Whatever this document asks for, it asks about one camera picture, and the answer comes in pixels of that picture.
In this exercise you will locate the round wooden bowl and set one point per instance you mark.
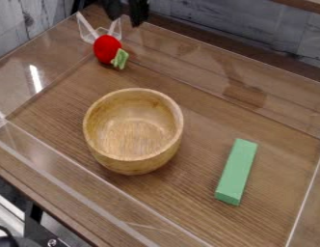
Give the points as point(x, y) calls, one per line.
point(133, 128)

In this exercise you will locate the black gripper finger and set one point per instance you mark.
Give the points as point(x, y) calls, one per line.
point(113, 8)
point(138, 11)

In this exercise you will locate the green rectangular block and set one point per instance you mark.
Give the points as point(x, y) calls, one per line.
point(236, 173)

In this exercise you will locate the red plush fruit green leaf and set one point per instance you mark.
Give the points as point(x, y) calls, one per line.
point(109, 51)

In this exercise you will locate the black metal table leg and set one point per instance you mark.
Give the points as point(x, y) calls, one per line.
point(46, 231)

